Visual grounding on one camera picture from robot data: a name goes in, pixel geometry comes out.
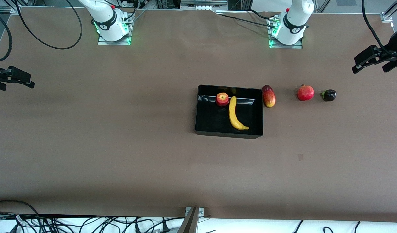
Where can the dark purple mangosteen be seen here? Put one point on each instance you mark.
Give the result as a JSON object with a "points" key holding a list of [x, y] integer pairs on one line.
{"points": [[329, 95]]}

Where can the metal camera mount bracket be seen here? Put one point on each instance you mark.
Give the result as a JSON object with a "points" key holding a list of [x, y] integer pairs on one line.
{"points": [[193, 215]]}

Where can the red pomegranate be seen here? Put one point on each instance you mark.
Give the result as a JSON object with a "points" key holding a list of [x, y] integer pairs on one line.
{"points": [[305, 93]]}

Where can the black plastic tray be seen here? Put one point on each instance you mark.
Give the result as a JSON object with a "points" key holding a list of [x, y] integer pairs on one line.
{"points": [[214, 119]]}

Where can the aluminium corner bracket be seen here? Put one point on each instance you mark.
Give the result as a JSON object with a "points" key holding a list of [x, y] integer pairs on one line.
{"points": [[386, 17]]}

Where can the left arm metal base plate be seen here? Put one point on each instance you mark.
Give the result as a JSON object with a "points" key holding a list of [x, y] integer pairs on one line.
{"points": [[285, 46]]}

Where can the yellow banana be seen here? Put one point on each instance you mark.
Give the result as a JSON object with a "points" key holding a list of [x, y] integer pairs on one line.
{"points": [[232, 113]]}

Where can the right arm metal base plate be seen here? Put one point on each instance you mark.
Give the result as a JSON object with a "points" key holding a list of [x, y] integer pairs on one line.
{"points": [[114, 43]]}

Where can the red yellow mango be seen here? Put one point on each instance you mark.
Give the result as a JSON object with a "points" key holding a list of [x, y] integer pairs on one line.
{"points": [[269, 98]]}

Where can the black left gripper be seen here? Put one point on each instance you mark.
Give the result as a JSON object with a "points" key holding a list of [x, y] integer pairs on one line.
{"points": [[394, 48]]}

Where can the red apple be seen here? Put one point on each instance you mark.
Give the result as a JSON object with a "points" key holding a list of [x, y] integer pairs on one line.
{"points": [[222, 99]]}

